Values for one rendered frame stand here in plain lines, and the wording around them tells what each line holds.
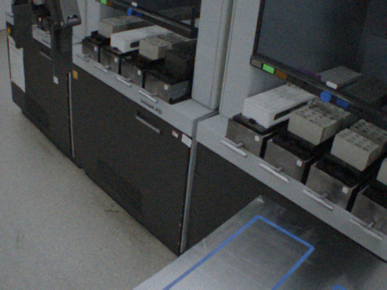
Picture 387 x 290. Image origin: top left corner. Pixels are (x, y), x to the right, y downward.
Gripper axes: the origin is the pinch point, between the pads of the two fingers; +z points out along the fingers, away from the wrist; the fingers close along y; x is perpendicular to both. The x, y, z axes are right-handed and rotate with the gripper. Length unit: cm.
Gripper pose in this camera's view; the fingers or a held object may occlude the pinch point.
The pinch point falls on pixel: (41, 52)
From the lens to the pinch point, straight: 67.0
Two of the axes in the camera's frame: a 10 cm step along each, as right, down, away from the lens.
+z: -1.0, 8.4, 5.3
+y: 6.9, 4.4, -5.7
